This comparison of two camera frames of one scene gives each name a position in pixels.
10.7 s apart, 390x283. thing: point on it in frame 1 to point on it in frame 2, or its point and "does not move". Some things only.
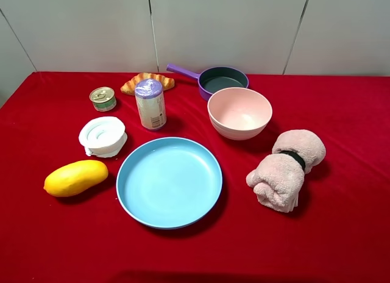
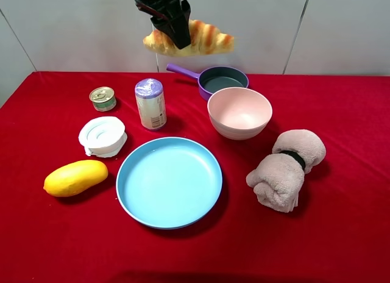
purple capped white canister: (150, 97) does not move
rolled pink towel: (278, 178) does not move
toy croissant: (130, 86) to (205, 39)
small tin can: (103, 99) does not move
